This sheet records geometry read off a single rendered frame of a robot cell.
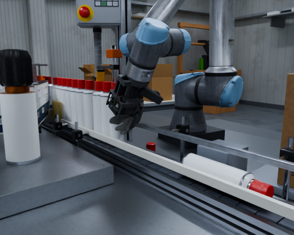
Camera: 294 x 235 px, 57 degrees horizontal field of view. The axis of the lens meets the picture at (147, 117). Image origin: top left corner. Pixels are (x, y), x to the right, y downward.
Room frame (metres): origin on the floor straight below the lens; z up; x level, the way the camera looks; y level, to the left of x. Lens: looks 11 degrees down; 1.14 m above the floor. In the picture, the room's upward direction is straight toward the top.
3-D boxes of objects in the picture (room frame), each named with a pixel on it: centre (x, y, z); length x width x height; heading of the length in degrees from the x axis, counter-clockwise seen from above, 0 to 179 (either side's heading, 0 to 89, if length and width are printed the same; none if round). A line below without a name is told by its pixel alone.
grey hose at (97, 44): (1.15, 0.20, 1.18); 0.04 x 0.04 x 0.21
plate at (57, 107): (1.17, 0.39, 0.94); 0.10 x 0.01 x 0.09; 39
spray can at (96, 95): (0.95, 0.17, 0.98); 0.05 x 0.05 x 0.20
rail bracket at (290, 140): (0.52, -0.28, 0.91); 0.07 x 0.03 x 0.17; 129
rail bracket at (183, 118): (0.75, -0.09, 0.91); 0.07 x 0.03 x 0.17; 129
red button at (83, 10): (1.03, 0.22, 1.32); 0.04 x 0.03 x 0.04; 94
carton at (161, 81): (2.92, -0.06, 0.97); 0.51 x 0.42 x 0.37; 127
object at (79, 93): (1.05, 0.25, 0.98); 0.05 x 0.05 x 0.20
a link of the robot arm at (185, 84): (1.11, -0.18, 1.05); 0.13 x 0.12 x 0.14; 49
